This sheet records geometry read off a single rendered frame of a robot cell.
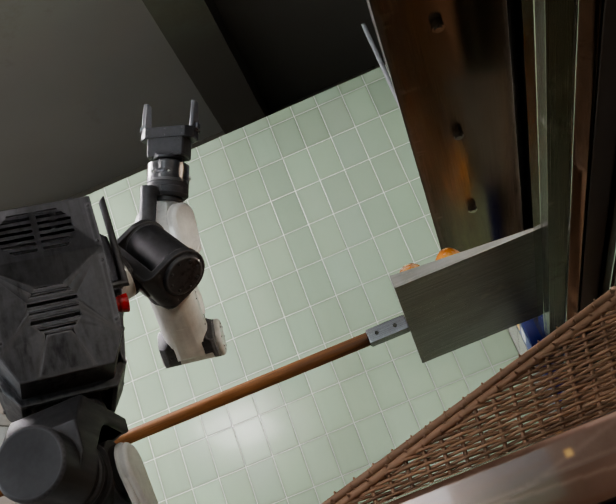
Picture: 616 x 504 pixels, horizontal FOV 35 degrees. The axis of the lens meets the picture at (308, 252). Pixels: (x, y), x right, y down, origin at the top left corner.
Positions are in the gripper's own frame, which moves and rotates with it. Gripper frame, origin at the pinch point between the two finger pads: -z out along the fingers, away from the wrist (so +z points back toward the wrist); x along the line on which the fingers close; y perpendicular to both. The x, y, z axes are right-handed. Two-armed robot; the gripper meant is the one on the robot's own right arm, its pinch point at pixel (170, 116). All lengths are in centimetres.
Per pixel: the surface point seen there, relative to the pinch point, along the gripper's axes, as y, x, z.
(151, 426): 18, 9, 64
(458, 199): 21, -58, 17
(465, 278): 10, -60, 36
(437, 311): 22, -53, 40
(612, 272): -50, -86, 47
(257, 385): 21, -14, 55
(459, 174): 9, -60, 14
